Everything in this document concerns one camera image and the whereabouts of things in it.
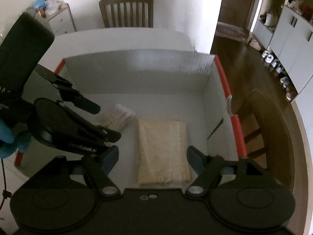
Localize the blue gloved left hand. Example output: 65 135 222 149
1 120 31 159

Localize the white drawer cabinet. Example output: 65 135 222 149
43 3 76 36

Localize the beige folded cloth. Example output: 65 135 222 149
137 118 192 184

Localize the red white cardboard box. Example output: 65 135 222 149
54 49 238 189

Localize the brown wooden chair far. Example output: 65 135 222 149
99 0 154 28

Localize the white wall cabinet unit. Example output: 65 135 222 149
251 4 313 93

